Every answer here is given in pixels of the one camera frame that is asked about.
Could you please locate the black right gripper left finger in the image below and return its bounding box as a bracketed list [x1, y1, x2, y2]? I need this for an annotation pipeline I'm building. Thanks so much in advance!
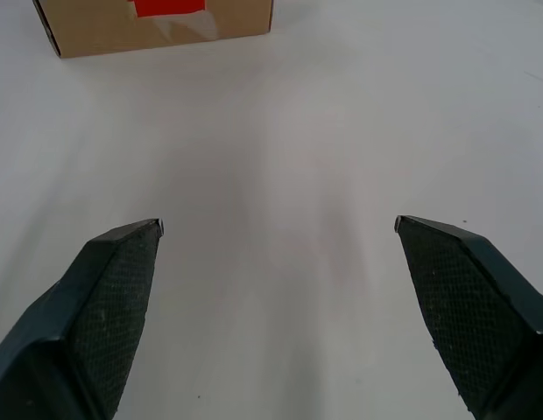
[0, 218, 166, 420]

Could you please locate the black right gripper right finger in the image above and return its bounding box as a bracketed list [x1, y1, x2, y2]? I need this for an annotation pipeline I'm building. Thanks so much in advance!
[393, 214, 543, 420]

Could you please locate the red tape patch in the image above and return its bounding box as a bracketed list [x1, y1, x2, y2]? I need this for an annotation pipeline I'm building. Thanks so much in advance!
[130, 0, 208, 19]

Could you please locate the brown cardboard box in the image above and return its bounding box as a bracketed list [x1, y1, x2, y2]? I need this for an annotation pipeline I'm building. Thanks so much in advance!
[32, 0, 272, 59]

